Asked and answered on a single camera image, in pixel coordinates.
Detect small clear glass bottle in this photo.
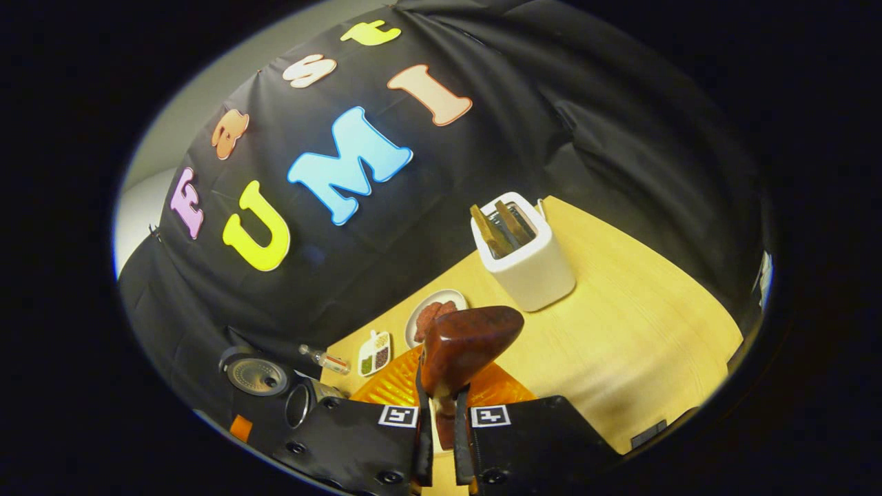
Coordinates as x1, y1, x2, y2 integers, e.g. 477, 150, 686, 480
298, 344, 351, 376

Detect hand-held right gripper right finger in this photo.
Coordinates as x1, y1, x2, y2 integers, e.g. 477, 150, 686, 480
451, 365, 624, 496

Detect brown wooden spoon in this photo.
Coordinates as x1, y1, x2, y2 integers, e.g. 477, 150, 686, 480
418, 306, 526, 452

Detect white divided bean dish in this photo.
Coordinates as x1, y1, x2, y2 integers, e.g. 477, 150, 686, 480
358, 330, 393, 378

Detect black silver rice cooker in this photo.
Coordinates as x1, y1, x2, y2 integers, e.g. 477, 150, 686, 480
218, 347, 345, 431

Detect brown toast slice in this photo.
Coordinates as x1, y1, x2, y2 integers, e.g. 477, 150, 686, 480
495, 200, 535, 247
470, 204, 514, 259

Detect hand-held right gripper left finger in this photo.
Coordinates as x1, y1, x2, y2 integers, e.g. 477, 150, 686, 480
272, 344, 433, 496

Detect white toaster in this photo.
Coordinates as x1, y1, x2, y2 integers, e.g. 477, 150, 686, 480
470, 192, 577, 313

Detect white striped cloth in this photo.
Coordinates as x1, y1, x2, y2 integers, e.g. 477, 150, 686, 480
755, 251, 772, 304

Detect round white plate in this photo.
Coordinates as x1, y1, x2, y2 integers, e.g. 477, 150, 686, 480
404, 289, 469, 349

